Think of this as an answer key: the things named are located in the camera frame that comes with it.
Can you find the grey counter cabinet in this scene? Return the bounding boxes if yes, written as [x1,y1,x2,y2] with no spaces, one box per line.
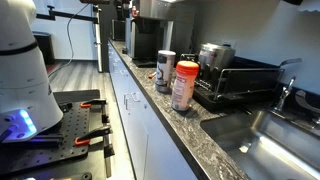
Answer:
[107,41,198,180]

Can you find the stainless steel sink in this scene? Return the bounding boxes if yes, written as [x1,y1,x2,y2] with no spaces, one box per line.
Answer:
[199,108,320,180]

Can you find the white sugar canister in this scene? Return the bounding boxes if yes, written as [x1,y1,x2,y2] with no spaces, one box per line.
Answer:
[155,49,177,94]

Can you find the black dish rack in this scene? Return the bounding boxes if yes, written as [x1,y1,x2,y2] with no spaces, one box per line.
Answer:
[179,53,286,111]

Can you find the aluminium frame rail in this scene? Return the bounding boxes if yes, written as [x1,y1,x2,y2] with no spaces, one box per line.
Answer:
[101,103,115,179]

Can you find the black box appliance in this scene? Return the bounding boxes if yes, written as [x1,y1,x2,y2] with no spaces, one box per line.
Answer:
[111,18,127,42]

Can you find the black clamp orange handle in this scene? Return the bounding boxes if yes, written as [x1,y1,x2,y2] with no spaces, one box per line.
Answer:
[79,98,108,109]
[74,124,112,147]

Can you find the metal cabinet door handle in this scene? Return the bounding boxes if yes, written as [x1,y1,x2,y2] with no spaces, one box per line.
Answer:
[130,92,141,103]
[123,93,132,111]

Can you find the steel coffee machine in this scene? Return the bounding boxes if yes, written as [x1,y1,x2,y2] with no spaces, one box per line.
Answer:
[125,0,196,68]

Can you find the grey utensil handle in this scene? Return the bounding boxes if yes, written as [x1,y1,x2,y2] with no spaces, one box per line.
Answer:
[278,58,303,68]

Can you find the silver stand pole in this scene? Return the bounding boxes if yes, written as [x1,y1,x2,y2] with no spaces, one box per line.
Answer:
[92,3,104,73]

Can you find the creamer bottle orange lid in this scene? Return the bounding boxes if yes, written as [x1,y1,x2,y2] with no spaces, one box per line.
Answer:
[170,60,200,112]

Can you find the grey hanging cable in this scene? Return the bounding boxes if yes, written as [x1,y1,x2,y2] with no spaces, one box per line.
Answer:
[48,3,91,79]

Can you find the steel pot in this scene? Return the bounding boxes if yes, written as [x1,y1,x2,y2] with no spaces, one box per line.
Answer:
[198,42,237,81]

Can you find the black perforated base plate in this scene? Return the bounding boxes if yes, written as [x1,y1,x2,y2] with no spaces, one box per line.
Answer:
[0,99,93,176]

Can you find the chrome faucet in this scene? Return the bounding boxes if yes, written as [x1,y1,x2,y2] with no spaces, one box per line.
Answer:
[273,76,297,113]

